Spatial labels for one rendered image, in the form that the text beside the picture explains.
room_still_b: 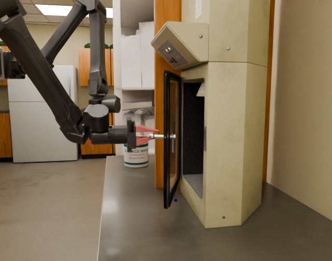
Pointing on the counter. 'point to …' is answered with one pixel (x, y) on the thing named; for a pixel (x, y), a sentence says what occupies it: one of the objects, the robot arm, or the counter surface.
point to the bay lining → (193, 129)
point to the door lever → (155, 135)
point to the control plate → (171, 54)
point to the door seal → (169, 136)
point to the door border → (167, 136)
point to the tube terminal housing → (230, 109)
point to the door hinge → (181, 126)
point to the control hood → (185, 41)
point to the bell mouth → (201, 90)
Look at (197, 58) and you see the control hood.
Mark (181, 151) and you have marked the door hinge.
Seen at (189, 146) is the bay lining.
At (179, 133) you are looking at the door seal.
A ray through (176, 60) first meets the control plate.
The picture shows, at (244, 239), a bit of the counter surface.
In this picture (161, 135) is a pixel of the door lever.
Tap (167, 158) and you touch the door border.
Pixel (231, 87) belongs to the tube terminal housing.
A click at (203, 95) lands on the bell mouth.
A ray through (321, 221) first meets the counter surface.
